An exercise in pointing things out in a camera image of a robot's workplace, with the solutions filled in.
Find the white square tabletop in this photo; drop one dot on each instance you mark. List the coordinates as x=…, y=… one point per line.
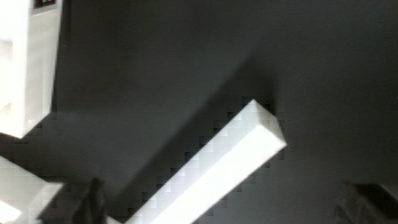
x=29, y=45

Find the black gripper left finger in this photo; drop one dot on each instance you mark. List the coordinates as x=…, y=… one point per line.
x=79, y=205

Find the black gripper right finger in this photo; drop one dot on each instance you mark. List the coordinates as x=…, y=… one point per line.
x=367, y=204

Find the white table leg with tag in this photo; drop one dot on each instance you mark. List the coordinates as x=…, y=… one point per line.
x=239, y=150

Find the white U-shaped obstacle fence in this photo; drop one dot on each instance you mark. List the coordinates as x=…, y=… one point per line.
x=27, y=193

